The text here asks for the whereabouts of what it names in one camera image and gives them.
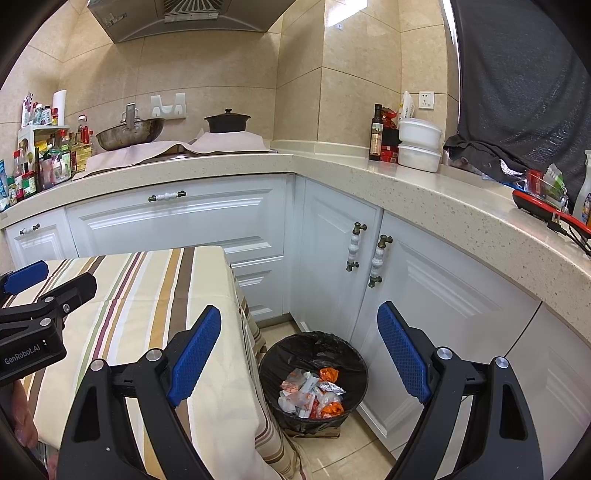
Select orange white snack wrapper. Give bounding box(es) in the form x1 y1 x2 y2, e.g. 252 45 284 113
280 368 308 394

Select white tissue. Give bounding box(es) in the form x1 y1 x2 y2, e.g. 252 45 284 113
277 392 297 414

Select white DHA milk powder sachet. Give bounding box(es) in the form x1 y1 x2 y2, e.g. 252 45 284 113
293 374 319 419

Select small orange bag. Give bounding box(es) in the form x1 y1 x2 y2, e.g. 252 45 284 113
320 367 339 383

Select silver foil wrapper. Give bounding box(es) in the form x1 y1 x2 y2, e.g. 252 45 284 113
317 381 346 396

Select large orange plastic bag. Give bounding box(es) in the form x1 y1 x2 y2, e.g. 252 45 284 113
310 400 345 420

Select black lined trash bin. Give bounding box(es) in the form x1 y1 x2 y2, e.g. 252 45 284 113
259 332 369 437

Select person left hand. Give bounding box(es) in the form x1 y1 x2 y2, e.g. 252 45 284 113
11 380 38 451

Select white left cabinet door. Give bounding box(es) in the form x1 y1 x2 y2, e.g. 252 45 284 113
4 208 78 269

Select striped tablecloth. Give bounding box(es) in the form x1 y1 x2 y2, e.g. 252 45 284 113
9 247 310 479

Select white corner cabinet door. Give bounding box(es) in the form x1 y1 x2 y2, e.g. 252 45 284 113
290 178 383 340

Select white right cabinet door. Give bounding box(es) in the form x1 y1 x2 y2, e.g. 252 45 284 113
352 214 540 453

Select white drawer cabinet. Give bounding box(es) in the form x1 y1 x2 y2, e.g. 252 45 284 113
66 175 290 321

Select condiment rack with bottles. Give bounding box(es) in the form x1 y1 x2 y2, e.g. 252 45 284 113
1 93 95 211

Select paper towel roll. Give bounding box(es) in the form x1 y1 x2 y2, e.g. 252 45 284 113
52 90 67 126

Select steel wok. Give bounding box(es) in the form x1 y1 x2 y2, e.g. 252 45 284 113
96 103 165 151

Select beige stove cover cloth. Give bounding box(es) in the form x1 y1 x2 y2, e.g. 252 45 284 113
73 131 271 180

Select black lidded pot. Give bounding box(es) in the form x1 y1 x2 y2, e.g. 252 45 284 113
204 108 250 134

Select red black tray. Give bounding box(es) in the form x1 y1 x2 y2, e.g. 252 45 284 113
512 164 590 240

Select white spray bottle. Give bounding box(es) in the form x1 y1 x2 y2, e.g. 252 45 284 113
573 150 591 226

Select dark oil bottle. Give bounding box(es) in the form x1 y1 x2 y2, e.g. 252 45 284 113
369 104 384 161

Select red snack packages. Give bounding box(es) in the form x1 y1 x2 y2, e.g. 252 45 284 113
380 91 415 163

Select range hood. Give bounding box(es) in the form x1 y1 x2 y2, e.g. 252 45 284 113
87 0 293 43

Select white stacked bowls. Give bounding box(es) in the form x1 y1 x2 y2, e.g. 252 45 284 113
398 118 443 173

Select dark grey hanging cloth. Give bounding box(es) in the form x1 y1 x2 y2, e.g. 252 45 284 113
444 1 590 202

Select left door porcelain handle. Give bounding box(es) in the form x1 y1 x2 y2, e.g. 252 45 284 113
19 223 40 235

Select drawer porcelain handle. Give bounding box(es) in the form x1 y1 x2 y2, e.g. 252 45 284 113
147 190 187 202

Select corner door porcelain handle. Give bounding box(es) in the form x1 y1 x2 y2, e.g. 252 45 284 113
346 222 368 272

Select right door porcelain handle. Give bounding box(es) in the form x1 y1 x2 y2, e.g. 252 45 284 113
368 234 393 288

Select white wall hook holder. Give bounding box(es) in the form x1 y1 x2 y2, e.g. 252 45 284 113
150 92 187 120

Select white wall socket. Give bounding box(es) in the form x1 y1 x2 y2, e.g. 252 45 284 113
419 91 435 110

